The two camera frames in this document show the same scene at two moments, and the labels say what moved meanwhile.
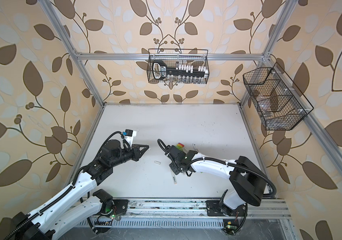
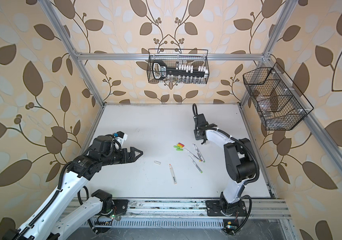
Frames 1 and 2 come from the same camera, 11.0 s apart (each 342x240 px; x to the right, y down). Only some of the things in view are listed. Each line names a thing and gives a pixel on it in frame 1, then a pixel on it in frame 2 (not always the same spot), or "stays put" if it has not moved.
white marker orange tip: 174,177 stays put
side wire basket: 279,103 stays put
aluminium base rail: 197,208 stays put
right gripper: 173,168 -> 195,133
